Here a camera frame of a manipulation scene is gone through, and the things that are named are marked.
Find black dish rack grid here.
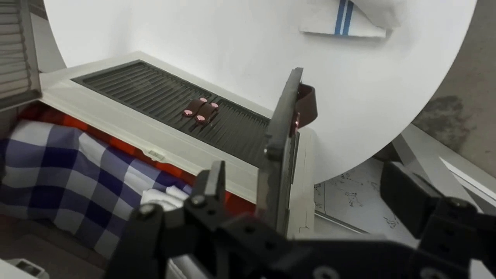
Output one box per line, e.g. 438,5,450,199
69,59,221,130

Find white printed sheet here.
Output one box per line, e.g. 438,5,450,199
311,157,419,248

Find white baseboard trim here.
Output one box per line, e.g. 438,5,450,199
390,123,496,209

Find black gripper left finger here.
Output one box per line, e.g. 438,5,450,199
187,160,229,208

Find brown block pink dots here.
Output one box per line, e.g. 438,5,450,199
193,101,221,126

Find white cloth blue stripes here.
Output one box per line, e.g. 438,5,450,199
297,0,388,39

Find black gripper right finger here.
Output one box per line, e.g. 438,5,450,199
379,161,450,239

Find brown strap door handle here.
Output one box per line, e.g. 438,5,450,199
294,82,317,130
181,96,209,120

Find blue white checked cloth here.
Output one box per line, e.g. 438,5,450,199
0,118,195,261

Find grey slatted box lid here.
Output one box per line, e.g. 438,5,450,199
0,0,43,113

